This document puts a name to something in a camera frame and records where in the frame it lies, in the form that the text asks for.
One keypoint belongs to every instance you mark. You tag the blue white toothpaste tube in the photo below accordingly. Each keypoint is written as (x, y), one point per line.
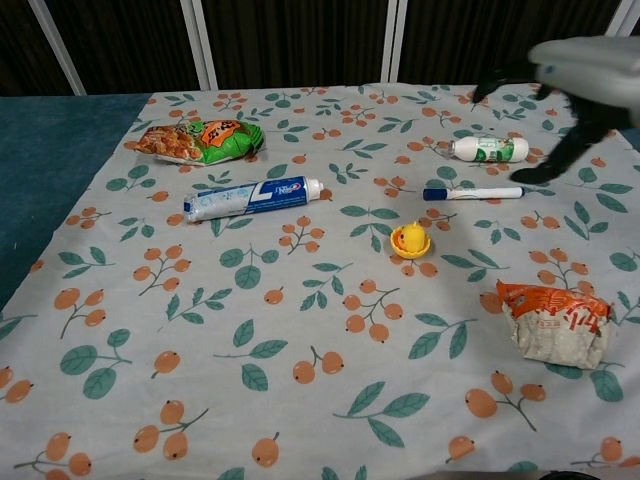
(255, 198)

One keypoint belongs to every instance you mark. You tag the orange white snack bag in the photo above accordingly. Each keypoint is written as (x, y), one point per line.
(552, 325)

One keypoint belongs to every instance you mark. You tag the white folding screen frame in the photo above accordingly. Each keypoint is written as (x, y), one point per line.
(202, 45)

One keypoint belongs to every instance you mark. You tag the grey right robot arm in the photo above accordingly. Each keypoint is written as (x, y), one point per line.
(595, 65)

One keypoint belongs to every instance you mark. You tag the white green plastic bottle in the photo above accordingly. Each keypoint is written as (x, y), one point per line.
(492, 148)

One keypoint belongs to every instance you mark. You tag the blue white marker pen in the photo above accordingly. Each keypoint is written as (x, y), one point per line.
(472, 193)

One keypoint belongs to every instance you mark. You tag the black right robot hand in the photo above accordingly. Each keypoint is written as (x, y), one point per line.
(565, 150)

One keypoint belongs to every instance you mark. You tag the floral fruit print tablecloth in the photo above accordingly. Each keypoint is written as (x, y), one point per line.
(300, 310)

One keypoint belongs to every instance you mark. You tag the small yellow rubber duck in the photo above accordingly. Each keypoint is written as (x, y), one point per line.
(414, 233)

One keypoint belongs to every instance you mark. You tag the green orange snack bag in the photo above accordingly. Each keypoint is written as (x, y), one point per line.
(200, 141)

